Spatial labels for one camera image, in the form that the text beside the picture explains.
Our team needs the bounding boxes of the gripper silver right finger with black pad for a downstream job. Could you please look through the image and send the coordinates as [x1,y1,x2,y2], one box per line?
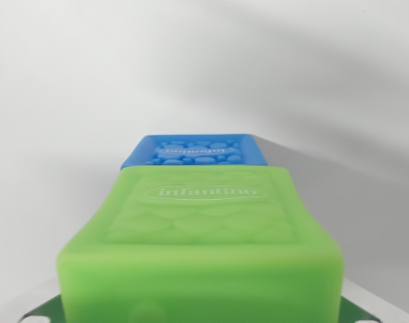
[340,281,409,323]

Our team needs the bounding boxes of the blue soft toy cube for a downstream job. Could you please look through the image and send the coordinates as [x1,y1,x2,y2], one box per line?
[120,134,269,170]

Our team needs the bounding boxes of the green soft toy cube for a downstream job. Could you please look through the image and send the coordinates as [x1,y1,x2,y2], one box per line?
[55,164,346,323]

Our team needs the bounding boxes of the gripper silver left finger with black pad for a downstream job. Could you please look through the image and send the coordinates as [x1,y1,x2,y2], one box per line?
[0,277,68,323]

